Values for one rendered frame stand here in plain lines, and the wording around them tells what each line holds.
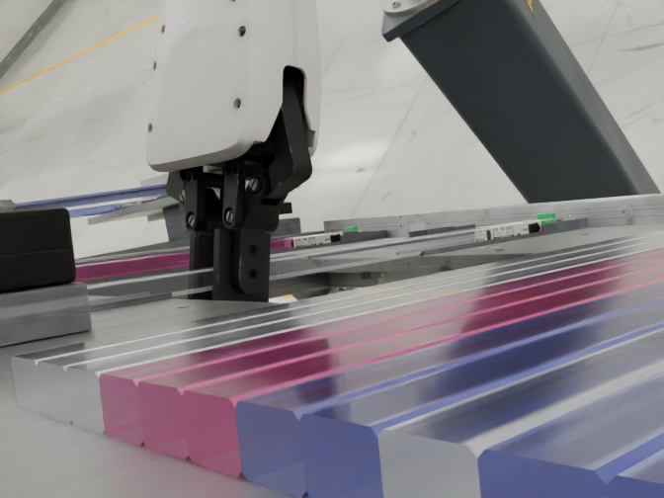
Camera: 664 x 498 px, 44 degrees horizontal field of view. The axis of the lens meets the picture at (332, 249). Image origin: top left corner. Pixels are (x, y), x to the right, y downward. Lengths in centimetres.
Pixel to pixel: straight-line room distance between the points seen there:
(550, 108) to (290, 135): 92
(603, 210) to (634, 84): 137
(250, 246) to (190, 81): 9
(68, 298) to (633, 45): 191
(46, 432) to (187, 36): 30
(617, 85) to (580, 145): 72
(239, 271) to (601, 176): 103
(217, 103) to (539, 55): 87
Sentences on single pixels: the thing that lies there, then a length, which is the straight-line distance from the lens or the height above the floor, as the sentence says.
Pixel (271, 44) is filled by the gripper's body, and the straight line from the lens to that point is 40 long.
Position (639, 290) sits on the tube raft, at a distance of 19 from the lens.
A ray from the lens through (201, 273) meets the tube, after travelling 41.
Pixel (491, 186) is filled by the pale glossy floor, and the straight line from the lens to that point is 200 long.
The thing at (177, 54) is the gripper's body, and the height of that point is 105.
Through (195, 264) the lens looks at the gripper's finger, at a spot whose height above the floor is 98.
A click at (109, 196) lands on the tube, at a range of 93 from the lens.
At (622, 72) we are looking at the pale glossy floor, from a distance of 207.
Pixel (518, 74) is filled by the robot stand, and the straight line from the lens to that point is 124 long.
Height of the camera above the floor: 116
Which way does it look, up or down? 31 degrees down
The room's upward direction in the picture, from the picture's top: 46 degrees counter-clockwise
